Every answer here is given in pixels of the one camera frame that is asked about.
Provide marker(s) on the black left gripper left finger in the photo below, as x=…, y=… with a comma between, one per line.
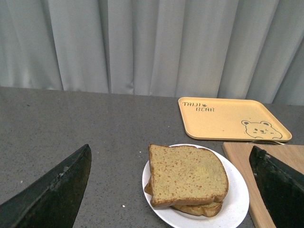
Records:
x=52, y=201

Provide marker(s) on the bread slice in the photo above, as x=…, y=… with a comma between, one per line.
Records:
x=186, y=175
x=207, y=210

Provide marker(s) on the white round plate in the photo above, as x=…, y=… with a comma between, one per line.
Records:
x=233, y=211

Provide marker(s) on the wooden cutting board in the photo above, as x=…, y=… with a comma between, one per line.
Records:
x=238, y=154

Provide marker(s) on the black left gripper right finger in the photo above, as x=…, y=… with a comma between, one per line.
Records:
x=281, y=188

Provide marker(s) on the yellow bear tray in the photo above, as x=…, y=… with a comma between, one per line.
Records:
x=230, y=120

